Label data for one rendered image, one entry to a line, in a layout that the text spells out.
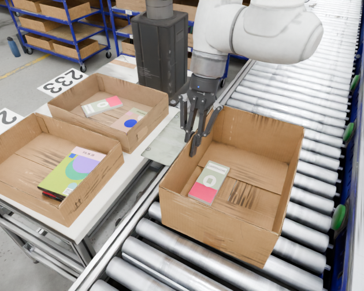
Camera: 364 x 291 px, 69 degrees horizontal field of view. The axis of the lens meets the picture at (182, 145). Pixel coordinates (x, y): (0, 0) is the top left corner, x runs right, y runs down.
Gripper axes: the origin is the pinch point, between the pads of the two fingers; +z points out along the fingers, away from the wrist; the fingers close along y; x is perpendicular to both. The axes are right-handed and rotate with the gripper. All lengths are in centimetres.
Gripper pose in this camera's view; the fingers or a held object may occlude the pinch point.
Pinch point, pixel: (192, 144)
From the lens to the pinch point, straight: 78.0
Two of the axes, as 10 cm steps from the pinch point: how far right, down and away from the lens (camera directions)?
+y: -8.8, -3.2, 3.4
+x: -4.4, 3.2, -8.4
